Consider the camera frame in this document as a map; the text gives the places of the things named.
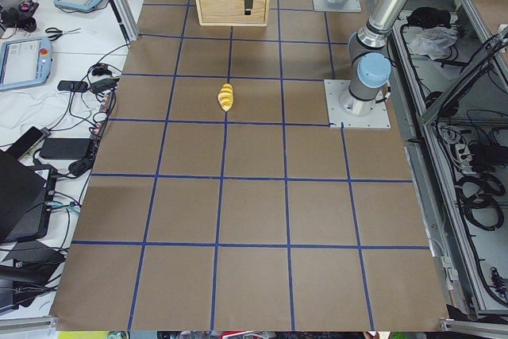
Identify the toy bread roll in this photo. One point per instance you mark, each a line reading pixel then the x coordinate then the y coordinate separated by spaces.
pixel 225 97

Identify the crumpled white cloth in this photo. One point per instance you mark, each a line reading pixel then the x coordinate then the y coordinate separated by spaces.
pixel 435 43

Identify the near teach pendant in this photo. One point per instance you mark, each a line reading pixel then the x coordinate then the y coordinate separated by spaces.
pixel 25 63

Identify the black power adapter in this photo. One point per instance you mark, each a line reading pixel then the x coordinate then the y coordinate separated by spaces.
pixel 65 148

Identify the black smartphone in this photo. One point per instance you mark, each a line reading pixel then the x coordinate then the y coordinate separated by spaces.
pixel 25 142

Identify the black laptop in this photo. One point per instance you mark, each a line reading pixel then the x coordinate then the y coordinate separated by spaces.
pixel 26 192

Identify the black handled scissors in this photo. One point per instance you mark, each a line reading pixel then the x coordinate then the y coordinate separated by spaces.
pixel 55 33

